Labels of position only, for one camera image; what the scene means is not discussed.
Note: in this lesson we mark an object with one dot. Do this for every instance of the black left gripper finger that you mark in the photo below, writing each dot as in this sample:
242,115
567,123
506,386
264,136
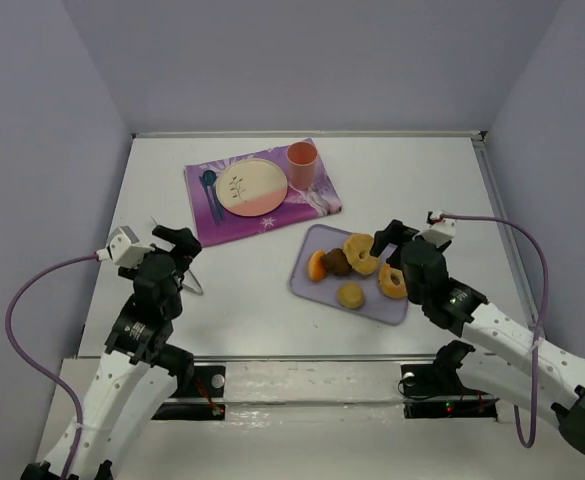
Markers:
186,246
167,234

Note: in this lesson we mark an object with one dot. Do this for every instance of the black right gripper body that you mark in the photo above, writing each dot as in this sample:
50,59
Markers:
394,238

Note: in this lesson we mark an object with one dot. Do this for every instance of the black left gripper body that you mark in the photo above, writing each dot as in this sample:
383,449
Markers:
178,245

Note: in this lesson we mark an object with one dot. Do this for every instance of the metal tongs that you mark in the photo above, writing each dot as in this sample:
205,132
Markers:
190,283

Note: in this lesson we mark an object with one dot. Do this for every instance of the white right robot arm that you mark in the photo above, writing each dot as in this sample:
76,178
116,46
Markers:
492,352

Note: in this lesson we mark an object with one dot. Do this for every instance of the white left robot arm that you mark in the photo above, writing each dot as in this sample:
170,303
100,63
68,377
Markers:
138,369

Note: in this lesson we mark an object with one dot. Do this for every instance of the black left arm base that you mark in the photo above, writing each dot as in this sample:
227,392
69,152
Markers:
202,399

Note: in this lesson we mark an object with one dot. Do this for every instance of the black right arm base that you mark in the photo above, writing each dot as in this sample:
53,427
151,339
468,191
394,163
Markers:
434,390

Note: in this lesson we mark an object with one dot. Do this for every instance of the brown chocolate bread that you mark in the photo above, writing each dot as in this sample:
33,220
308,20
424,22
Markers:
335,262

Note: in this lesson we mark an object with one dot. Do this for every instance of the large glazed donut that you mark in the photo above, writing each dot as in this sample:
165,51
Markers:
357,249

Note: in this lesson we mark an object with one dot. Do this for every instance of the lavender plastic tray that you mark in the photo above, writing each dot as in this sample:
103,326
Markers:
377,306

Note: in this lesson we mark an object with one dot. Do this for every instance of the blue spoon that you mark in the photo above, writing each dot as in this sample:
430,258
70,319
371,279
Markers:
209,179

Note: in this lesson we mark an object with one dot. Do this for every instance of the round yellow bun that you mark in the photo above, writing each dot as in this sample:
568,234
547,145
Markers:
351,296

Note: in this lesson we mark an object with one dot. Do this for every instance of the purple floral placemat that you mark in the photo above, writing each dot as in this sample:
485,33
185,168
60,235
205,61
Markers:
319,200

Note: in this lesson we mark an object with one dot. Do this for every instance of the orange sesame bun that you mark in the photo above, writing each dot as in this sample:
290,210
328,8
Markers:
315,269

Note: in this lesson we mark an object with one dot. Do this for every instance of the cream and pink plate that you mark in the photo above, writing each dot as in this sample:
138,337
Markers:
252,187

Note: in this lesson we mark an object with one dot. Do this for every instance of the pink plastic cup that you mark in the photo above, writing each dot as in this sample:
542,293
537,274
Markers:
302,159

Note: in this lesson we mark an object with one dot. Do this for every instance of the small ring donut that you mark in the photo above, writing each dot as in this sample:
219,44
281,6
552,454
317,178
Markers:
392,283

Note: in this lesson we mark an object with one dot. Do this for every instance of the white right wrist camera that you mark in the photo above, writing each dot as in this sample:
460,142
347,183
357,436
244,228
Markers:
439,230

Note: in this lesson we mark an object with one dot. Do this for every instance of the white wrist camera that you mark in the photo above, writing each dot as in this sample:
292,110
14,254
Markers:
439,230
125,248

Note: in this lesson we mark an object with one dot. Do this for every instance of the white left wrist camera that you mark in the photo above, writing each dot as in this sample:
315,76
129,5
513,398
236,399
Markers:
125,248

